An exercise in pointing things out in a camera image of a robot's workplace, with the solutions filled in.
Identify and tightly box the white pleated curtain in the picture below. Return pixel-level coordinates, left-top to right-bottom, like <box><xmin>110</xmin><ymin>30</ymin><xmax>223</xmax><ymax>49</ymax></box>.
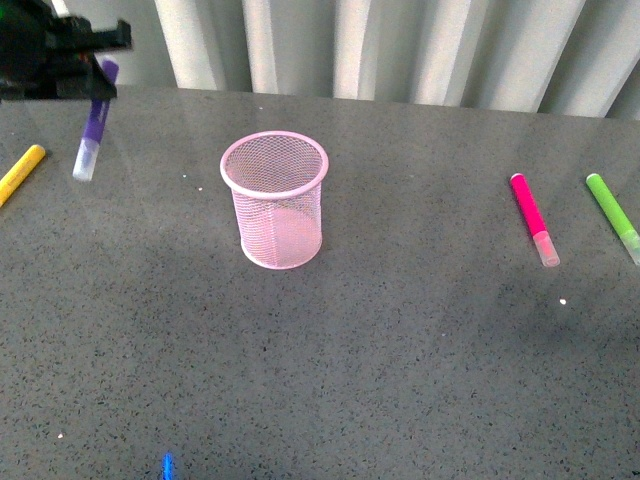
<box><xmin>53</xmin><ymin>1</ymin><xmax>639</xmax><ymax>120</ymax></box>

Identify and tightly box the pink mesh pen cup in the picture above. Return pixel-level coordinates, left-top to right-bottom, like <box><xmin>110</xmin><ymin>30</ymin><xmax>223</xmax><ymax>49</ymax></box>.
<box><xmin>220</xmin><ymin>131</ymin><xmax>329</xmax><ymax>270</ymax></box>

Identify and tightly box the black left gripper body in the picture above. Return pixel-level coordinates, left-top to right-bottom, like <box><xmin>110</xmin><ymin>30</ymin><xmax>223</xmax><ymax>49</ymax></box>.
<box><xmin>1</xmin><ymin>1</ymin><xmax>132</xmax><ymax>101</ymax></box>

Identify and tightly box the pink marker pen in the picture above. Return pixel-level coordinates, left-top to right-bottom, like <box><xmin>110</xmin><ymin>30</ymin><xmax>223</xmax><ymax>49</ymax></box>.
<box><xmin>510</xmin><ymin>172</ymin><xmax>560</xmax><ymax>268</ymax></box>

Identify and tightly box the yellow marker pen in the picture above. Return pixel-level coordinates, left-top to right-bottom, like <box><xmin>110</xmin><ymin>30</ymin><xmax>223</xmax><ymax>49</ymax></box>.
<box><xmin>0</xmin><ymin>144</ymin><xmax>46</xmax><ymax>206</ymax></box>

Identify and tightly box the green marker pen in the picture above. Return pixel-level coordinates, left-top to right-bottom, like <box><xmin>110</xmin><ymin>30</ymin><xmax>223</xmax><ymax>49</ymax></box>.
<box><xmin>585</xmin><ymin>173</ymin><xmax>639</xmax><ymax>266</ymax></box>

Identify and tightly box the purple marker pen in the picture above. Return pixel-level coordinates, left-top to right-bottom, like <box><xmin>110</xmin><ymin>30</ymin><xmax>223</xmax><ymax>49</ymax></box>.
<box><xmin>72</xmin><ymin>58</ymin><xmax>120</xmax><ymax>182</ymax></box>

